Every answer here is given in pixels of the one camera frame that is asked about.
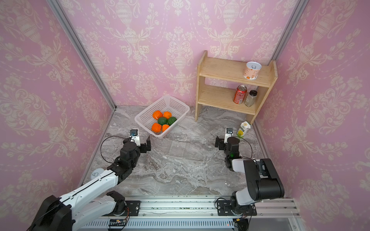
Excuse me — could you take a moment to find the peeled orange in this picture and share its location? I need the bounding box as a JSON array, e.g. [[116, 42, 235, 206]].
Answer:
[[151, 123, 162, 133], [152, 110, 163, 120]]

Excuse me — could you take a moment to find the clear clamshell container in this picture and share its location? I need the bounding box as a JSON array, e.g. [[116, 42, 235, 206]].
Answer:
[[159, 135, 205, 160]]

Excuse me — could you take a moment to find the container orange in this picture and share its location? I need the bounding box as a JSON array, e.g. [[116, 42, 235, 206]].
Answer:
[[162, 124, 170, 132], [163, 111, 172, 119]]

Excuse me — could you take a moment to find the container green fruit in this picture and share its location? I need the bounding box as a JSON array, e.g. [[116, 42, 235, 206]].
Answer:
[[157, 117, 167, 125], [167, 116, 177, 126]]

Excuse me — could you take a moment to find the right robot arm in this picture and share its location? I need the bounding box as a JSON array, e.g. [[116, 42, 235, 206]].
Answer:
[[215, 137, 285, 215]]

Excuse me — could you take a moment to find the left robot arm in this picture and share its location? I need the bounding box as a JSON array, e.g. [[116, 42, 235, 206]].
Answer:
[[28, 136, 151, 231]]

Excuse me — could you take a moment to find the green white juice carton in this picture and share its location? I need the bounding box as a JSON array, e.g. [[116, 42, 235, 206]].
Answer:
[[237, 121, 251, 138]]

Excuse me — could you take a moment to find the white plastic basket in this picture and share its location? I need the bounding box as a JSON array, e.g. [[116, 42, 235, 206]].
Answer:
[[135, 95, 190, 138]]

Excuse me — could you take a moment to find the wooden shelf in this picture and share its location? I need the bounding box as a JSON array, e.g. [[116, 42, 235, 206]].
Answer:
[[195, 51, 278, 124]]

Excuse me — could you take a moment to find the red soda can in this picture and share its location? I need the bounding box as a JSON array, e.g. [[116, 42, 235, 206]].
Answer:
[[233, 85, 248, 104]]

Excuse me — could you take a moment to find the yellow white can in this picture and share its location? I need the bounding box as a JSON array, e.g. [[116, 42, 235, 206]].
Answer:
[[90, 168, 105, 180]]

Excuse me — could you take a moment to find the glass spice jar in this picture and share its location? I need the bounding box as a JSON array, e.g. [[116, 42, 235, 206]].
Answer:
[[244, 90, 258, 107]]

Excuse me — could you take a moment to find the white orange cup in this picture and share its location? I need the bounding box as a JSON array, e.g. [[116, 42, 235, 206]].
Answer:
[[243, 62, 262, 80]]

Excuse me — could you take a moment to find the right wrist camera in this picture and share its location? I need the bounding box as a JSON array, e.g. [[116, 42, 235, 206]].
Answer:
[[224, 128, 233, 143]]

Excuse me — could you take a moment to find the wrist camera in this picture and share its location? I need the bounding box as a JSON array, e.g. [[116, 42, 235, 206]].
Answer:
[[129, 129, 141, 147], [224, 128, 233, 143]]

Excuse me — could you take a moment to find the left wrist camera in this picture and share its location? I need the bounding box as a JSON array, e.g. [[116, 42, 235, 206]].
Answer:
[[129, 129, 141, 147]]

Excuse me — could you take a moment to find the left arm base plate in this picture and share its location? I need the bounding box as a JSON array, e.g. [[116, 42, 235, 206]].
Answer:
[[112, 200, 141, 217]]

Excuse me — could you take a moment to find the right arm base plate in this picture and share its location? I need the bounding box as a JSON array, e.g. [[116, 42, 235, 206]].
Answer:
[[214, 198, 257, 217]]

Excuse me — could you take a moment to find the aluminium frame rail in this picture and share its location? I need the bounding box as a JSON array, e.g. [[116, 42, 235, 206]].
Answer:
[[81, 196, 304, 231]]

